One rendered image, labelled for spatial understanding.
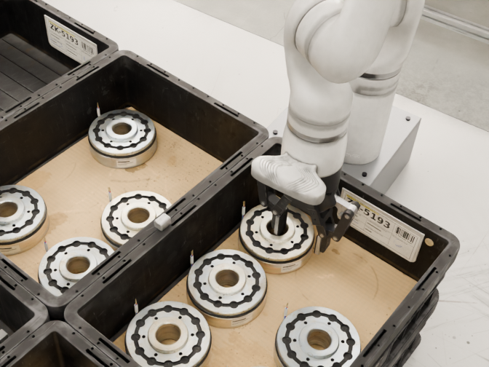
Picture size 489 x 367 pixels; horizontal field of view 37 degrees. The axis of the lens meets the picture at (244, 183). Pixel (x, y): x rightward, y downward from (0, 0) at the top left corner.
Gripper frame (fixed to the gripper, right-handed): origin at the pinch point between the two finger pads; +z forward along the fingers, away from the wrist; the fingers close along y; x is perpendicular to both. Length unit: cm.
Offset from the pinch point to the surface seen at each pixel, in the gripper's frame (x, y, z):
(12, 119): 8.6, 42.0, -5.1
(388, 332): 11.1, -16.8, -4.8
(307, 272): 1.6, -2.5, 5.0
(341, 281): 0.3, -7.0, 5.1
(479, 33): -178, 16, 74
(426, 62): -169, 30, 87
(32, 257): 20.0, 29.6, 5.0
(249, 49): -53, 39, 17
